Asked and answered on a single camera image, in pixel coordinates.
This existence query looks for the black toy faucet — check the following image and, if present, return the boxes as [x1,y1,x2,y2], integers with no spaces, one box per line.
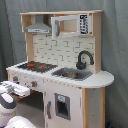
[75,50,95,71]

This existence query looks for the black stovetop red burners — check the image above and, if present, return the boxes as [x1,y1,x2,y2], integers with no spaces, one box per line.
[19,61,56,73]

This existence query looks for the grey toy sink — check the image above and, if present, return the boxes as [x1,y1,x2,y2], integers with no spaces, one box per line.
[52,67,92,81]

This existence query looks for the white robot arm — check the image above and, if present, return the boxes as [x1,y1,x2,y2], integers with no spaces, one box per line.
[0,81,36,128]

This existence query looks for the grey range hood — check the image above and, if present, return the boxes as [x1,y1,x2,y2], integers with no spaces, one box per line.
[24,15,52,34]

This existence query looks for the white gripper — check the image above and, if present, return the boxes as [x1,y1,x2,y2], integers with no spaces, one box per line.
[0,81,30,97]

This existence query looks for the wooden toy kitchen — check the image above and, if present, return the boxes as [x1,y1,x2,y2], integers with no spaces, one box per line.
[7,10,114,128]

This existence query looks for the grey ice dispenser panel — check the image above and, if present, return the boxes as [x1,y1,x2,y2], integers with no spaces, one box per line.
[54,93,71,120]

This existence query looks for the left red oven knob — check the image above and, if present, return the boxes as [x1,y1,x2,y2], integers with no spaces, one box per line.
[12,75,19,83]

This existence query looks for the grey cabinet door handle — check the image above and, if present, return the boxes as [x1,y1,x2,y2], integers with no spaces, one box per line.
[47,101,51,119]

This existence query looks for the red oven knob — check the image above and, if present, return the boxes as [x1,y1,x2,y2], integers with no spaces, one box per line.
[12,75,19,83]
[31,81,37,87]

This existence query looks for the right red oven knob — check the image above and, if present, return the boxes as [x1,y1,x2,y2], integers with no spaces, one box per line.
[31,81,37,87]

